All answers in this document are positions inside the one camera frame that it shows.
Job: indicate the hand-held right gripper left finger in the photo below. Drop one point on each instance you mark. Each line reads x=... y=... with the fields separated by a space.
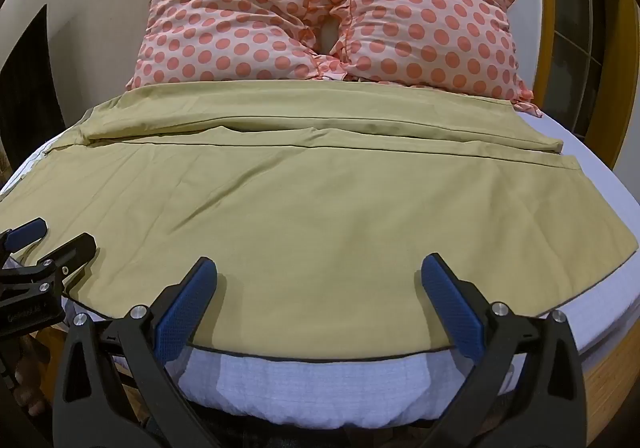
x=186 y=308

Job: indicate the bed with white sheet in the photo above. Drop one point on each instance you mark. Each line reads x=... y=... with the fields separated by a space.
x=300 y=388

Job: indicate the olive green sheet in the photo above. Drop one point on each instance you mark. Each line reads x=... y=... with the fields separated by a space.
x=300 y=228

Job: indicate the person's left hand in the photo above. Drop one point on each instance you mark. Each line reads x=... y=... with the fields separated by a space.
x=27 y=388

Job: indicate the orange polka dot pillow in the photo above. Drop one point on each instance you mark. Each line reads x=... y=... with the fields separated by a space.
x=430 y=12
x=225 y=12

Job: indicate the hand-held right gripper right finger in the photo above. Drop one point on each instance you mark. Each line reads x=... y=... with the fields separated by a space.
x=450 y=308

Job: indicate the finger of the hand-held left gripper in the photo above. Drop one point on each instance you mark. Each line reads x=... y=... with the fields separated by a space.
x=75 y=248
x=27 y=230

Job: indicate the yellow framed window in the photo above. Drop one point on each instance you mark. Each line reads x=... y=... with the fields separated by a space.
x=590 y=27

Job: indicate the wooden bed frame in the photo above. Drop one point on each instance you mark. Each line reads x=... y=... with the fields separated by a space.
x=616 y=378

